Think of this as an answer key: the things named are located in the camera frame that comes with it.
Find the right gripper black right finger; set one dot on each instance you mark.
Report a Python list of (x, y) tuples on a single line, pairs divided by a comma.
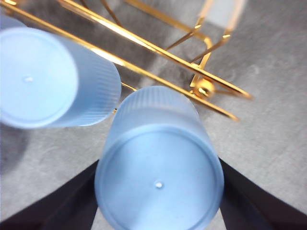
[(251, 206)]

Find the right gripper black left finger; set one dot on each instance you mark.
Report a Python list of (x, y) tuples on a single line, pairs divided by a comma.
[(60, 210)]

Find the blue ribbed plastic cup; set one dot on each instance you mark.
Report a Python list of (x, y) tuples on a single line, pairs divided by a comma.
[(158, 167), (36, 79)]

